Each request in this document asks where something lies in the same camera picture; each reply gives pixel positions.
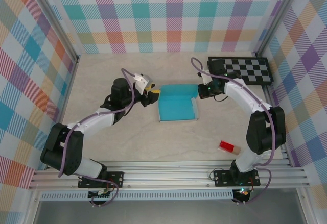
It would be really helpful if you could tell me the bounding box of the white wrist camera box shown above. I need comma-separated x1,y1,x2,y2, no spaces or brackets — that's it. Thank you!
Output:
133,72,153,92
197,71,209,85

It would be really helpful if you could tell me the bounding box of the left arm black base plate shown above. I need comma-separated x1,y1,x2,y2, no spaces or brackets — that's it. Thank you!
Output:
78,170,125,189

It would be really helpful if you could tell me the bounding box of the slotted white cable duct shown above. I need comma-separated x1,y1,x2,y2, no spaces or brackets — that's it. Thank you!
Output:
40,189,235,202

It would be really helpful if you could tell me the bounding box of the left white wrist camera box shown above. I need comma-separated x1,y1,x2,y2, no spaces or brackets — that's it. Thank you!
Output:
133,72,153,92

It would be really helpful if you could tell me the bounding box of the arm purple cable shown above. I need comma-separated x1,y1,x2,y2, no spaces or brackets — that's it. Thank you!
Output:
58,68,136,208
191,57,278,206

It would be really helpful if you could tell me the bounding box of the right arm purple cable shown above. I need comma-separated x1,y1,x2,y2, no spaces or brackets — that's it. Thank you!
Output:
191,57,278,206

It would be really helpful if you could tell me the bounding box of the red block with wooden end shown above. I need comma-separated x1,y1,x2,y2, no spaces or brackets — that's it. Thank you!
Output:
218,140,242,156

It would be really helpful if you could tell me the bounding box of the aluminium corner post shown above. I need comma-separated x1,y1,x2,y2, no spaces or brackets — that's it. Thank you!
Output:
251,0,307,58
25,0,81,64

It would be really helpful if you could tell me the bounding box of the long aluminium rail frame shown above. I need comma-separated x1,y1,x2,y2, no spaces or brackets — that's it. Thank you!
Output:
27,159,312,191

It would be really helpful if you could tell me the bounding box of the teal and white paper box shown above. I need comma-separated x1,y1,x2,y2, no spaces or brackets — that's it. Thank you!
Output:
156,84,200,123

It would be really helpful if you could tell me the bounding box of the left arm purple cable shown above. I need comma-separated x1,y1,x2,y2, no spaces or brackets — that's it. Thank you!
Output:
58,68,136,208

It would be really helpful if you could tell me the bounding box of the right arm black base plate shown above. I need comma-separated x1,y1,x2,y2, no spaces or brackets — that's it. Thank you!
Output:
213,169,261,188

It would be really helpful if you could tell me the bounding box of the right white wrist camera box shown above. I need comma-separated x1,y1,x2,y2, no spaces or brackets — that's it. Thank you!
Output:
197,71,209,85

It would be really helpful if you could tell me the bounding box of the black grey chessboard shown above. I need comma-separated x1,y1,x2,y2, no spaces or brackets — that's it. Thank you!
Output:
207,56,273,86

